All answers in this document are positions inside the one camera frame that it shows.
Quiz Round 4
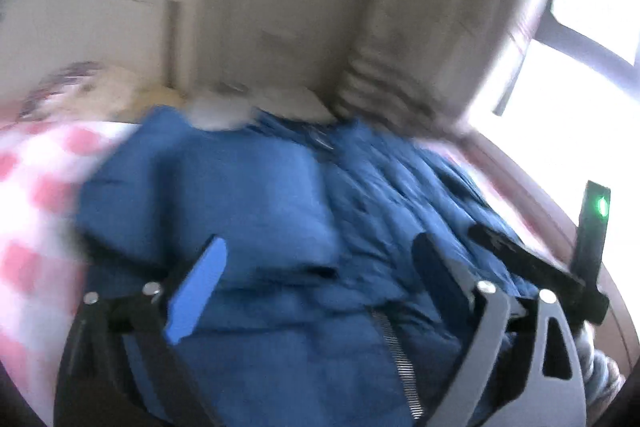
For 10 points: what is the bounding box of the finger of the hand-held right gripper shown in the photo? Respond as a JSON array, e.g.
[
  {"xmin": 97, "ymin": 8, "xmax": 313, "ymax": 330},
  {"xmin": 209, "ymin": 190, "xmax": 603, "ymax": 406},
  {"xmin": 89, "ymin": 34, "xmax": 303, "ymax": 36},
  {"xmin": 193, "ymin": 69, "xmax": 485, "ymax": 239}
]
[{"xmin": 467, "ymin": 222, "xmax": 585, "ymax": 305}]

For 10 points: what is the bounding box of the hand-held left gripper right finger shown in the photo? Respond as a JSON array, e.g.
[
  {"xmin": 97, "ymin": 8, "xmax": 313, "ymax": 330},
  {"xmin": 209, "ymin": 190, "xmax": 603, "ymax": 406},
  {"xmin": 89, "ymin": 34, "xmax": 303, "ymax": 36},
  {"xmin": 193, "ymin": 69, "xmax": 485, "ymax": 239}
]
[{"xmin": 411, "ymin": 232, "xmax": 590, "ymax": 427}]

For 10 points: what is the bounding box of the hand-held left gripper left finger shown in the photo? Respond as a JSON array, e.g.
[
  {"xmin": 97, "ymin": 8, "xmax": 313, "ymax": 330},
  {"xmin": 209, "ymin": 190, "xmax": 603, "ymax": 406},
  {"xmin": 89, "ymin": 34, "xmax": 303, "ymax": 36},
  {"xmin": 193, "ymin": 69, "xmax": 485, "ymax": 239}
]
[{"xmin": 52, "ymin": 234, "xmax": 228, "ymax": 427}]

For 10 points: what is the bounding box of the blue padded jacket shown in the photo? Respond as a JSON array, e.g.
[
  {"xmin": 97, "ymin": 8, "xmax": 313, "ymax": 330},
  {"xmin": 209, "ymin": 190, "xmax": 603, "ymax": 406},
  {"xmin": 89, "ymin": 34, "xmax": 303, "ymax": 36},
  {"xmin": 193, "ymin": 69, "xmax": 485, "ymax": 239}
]
[{"xmin": 75, "ymin": 104, "xmax": 541, "ymax": 427}]

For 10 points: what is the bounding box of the person's right forearm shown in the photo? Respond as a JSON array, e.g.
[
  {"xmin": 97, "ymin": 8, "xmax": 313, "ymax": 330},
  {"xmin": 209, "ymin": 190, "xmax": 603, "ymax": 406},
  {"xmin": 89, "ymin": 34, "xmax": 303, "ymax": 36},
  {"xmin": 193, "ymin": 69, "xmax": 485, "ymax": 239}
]
[{"xmin": 575, "ymin": 322, "xmax": 627, "ymax": 410}]

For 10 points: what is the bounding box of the pink and white checked bedsheet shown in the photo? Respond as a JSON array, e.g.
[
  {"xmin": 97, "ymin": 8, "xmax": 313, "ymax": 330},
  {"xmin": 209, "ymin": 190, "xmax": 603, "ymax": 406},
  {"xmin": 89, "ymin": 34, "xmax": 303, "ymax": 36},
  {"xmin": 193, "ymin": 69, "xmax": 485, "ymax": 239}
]
[{"xmin": 0, "ymin": 114, "xmax": 146, "ymax": 423}]

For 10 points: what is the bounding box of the window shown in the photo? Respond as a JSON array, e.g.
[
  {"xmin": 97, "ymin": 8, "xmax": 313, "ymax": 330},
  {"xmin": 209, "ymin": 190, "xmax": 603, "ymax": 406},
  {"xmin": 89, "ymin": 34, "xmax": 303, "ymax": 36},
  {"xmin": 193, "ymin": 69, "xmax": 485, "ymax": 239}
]
[{"xmin": 492, "ymin": 0, "xmax": 640, "ymax": 208}]

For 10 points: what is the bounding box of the patterned pillow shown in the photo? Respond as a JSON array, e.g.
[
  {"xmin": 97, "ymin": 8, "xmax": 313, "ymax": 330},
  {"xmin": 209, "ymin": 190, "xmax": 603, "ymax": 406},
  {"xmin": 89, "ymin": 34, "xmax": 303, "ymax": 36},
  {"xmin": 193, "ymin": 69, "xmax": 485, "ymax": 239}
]
[{"xmin": 17, "ymin": 61, "xmax": 186, "ymax": 124}]

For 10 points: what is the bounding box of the beige curtain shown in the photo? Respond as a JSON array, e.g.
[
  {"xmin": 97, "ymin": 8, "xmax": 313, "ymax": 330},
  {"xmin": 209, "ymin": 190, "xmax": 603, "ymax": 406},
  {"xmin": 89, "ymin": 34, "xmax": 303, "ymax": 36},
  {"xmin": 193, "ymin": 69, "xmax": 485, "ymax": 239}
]
[{"xmin": 332, "ymin": 0, "xmax": 556, "ymax": 132}]

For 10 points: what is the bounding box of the white bed headboard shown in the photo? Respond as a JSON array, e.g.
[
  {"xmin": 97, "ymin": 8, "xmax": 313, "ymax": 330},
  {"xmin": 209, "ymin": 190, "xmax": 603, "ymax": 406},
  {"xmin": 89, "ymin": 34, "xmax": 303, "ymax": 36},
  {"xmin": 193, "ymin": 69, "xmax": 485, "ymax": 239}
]
[{"xmin": 0, "ymin": 0, "xmax": 211, "ymax": 118}]

